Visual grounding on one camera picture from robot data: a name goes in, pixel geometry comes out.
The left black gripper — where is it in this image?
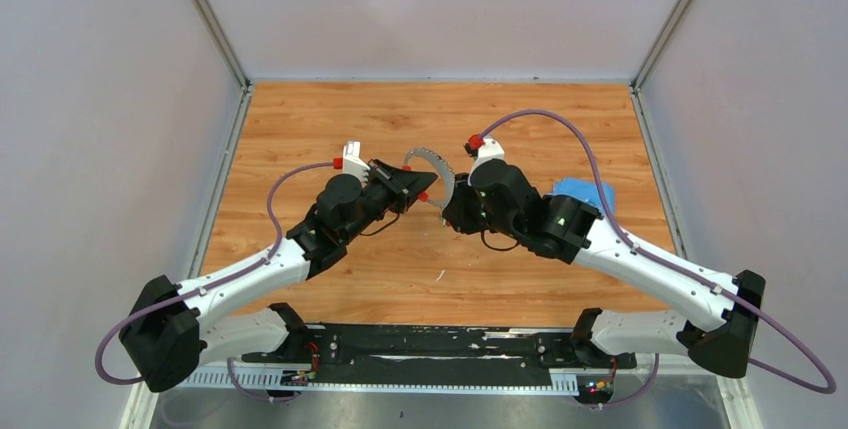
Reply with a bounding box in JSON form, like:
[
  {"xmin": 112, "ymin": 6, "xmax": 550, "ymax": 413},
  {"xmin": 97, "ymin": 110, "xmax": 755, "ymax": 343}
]
[{"xmin": 341, "ymin": 159, "xmax": 437, "ymax": 243}]

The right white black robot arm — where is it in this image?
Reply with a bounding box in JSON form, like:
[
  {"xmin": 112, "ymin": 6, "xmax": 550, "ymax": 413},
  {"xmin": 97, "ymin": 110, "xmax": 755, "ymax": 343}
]
[{"xmin": 442, "ymin": 159, "xmax": 765, "ymax": 379}]

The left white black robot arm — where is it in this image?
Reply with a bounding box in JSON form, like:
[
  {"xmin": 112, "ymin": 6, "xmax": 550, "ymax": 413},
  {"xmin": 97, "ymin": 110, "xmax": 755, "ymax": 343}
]
[{"xmin": 114, "ymin": 159, "xmax": 438, "ymax": 393}]

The blue patterned cloth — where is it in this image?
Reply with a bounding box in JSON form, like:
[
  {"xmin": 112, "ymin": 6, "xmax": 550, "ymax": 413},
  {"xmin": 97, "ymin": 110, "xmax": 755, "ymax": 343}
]
[{"xmin": 549, "ymin": 177, "xmax": 616, "ymax": 213}]

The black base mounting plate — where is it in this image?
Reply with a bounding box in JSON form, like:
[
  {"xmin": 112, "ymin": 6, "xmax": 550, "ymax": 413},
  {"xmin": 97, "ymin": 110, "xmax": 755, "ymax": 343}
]
[{"xmin": 240, "ymin": 324, "xmax": 636, "ymax": 374}]

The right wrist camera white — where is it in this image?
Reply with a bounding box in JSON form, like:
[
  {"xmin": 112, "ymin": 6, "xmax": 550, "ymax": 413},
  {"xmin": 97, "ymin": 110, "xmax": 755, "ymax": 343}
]
[{"xmin": 465, "ymin": 134, "xmax": 505, "ymax": 179}]

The aluminium frame rail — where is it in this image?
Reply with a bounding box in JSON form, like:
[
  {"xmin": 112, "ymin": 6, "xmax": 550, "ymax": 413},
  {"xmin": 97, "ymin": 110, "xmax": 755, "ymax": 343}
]
[{"xmin": 140, "ymin": 362, "xmax": 581, "ymax": 395}]

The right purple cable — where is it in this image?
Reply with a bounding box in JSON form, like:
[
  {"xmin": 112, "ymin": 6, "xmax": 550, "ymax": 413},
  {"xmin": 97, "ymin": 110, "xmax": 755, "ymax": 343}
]
[{"xmin": 467, "ymin": 109, "xmax": 838, "ymax": 395}]

